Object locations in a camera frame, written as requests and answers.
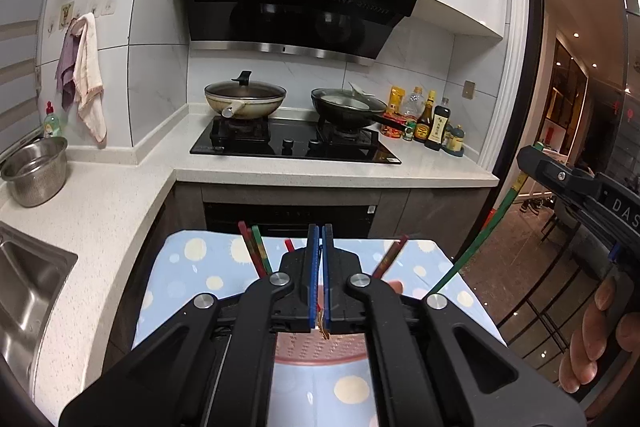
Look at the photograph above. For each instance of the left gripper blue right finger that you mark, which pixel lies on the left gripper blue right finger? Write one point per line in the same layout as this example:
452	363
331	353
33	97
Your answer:
327	250

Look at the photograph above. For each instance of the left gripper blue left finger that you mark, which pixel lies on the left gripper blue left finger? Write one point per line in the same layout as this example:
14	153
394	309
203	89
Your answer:
313	244

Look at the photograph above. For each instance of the green chopstick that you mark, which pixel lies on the green chopstick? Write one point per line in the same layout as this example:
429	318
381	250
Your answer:
261	249
488	218

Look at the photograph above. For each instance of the dark red chopstick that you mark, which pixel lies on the dark red chopstick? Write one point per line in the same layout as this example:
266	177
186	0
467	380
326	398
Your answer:
252	249

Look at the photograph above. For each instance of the maroon chopstick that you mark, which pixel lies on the maroon chopstick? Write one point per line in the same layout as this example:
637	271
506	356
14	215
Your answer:
395	251

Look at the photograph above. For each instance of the pink perforated utensil basket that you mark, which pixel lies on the pink perforated utensil basket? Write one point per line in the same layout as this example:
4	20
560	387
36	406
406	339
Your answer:
316	348

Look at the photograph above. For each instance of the bright red chopstick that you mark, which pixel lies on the bright red chopstick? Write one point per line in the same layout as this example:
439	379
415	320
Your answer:
289	245

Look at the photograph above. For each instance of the gold flower spoon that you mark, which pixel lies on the gold flower spoon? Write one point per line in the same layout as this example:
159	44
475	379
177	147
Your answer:
322	331

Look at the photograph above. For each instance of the steel kitchen sink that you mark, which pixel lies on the steel kitchen sink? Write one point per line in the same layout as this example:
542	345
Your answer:
33	274

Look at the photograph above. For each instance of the right hand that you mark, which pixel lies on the right hand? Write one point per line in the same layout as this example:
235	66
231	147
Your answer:
587	345

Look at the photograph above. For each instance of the black gas stove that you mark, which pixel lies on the black gas stove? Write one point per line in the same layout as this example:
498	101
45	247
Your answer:
288	138

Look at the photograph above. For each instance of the red seasoning container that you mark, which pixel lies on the red seasoning container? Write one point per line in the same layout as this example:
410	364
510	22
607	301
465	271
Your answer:
395	131

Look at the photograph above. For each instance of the black wok with lid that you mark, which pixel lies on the black wok with lid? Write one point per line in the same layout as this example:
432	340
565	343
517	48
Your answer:
351	111

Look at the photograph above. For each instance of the brown sauce bottle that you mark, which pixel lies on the brown sauce bottle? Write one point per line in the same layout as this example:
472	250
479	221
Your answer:
423	124

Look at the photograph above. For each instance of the blue patterned tablecloth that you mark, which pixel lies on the blue patterned tablecloth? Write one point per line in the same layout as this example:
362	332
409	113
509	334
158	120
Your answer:
191	262

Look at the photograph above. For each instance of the cream wok with lid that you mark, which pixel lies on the cream wok with lid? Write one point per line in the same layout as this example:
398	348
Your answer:
244	99

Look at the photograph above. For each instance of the clear oil bottle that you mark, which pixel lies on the clear oil bottle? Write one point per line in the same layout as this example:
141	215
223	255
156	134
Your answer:
412	107

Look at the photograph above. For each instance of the small green lidded jars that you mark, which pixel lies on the small green lidded jars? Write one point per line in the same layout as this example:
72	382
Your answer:
453	143

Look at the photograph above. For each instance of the yellow seasoning packet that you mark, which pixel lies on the yellow seasoning packet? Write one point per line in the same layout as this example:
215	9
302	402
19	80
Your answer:
395	99

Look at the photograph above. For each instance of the dark soy sauce bottle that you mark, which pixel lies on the dark soy sauce bottle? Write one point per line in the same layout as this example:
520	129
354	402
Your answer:
438	127

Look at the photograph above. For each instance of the pink hanging towel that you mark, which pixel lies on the pink hanging towel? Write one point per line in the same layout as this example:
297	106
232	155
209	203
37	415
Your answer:
87	77

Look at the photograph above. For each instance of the green dish soap bottle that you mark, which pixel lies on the green dish soap bottle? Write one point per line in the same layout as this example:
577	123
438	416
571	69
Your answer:
51	126

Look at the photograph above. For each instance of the stainless steel pot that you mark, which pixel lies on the stainless steel pot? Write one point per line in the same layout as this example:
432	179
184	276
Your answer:
36	172

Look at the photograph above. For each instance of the purple hanging towel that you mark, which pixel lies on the purple hanging towel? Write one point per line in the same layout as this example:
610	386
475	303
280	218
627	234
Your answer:
64	75

